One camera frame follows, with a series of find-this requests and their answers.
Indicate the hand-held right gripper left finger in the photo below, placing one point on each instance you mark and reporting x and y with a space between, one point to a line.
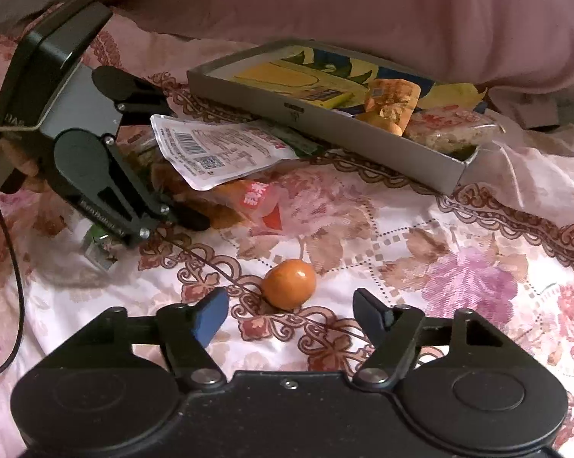
209 317

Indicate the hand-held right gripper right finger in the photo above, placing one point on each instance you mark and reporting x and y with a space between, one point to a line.
370 315

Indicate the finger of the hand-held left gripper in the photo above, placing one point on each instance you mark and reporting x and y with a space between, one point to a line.
129 200
129 93

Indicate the small green snack packet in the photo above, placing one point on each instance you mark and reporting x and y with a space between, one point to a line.
100 248

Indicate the round orange snack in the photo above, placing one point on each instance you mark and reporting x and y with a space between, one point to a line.
382 124
289 284

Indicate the white snack packet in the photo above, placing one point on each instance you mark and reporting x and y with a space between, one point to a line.
220 145

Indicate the orange-red snack packet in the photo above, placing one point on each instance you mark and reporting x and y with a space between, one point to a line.
253 200

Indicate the grey box with yellow print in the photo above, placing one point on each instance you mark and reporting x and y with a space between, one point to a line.
325 129

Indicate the rice cracker packet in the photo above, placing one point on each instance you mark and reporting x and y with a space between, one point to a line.
449 131

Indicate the gold snack packet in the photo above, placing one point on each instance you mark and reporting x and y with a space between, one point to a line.
392 98

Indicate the floral bed sheet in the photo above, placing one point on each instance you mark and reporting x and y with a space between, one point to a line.
435 257

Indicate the pink quilt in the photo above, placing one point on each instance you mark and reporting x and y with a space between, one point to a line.
363 14

